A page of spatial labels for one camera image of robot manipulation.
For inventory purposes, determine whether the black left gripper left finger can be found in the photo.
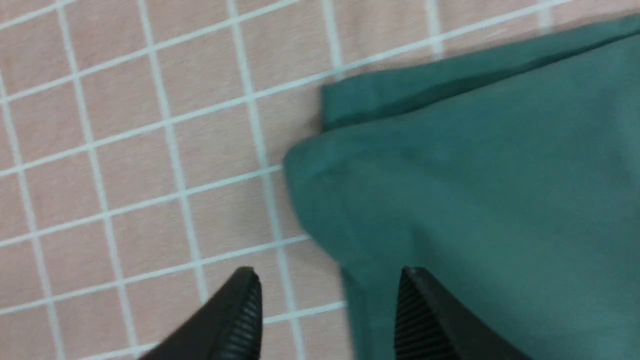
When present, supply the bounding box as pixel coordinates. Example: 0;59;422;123
142;266;263;360

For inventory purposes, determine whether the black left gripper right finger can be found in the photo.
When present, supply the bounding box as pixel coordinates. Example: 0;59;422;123
394;266;530;360

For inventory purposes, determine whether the green long sleeve shirt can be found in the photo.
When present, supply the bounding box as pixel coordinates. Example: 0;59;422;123
283;13;640;360

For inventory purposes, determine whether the pink checkered tablecloth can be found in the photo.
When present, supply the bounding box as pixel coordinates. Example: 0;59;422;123
0;0;639;360

